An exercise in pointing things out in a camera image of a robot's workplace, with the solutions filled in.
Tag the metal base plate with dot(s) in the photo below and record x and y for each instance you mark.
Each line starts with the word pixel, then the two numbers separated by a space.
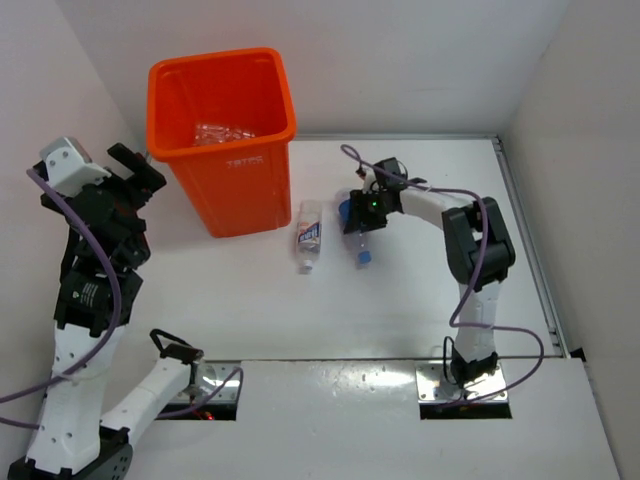
pixel 434 389
pixel 212 376

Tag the clear bottle blue label blue cap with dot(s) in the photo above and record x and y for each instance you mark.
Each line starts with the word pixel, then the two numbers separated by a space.
pixel 356 242

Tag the clear unlabelled bottle white cap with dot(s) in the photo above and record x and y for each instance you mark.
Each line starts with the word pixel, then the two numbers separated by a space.
pixel 212 134

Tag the orange plastic bin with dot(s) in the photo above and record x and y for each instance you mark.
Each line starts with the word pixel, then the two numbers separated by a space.
pixel 236 188

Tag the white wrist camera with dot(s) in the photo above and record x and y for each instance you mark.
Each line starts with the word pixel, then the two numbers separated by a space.
pixel 368 178
pixel 69 168

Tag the clear bottle orange blue label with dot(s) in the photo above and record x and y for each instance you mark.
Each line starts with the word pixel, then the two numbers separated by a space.
pixel 308 237

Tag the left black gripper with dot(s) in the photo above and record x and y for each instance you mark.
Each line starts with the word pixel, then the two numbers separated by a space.
pixel 147 177

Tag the right aluminium frame rail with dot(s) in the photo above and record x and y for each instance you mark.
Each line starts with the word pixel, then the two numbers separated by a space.
pixel 563 345

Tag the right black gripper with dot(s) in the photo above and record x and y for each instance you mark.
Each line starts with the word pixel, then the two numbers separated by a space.
pixel 360 213

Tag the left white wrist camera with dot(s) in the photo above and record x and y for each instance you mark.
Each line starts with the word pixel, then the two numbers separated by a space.
pixel 69 168

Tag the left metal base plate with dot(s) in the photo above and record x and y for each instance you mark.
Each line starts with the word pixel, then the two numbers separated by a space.
pixel 212 376

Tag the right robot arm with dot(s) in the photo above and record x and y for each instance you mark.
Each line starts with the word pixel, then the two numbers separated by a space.
pixel 478 247

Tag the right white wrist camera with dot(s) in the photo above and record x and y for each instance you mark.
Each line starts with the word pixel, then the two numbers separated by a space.
pixel 368 178

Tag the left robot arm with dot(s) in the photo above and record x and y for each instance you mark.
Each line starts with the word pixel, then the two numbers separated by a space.
pixel 74 438

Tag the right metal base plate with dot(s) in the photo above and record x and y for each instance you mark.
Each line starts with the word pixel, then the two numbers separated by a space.
pixel 434 389

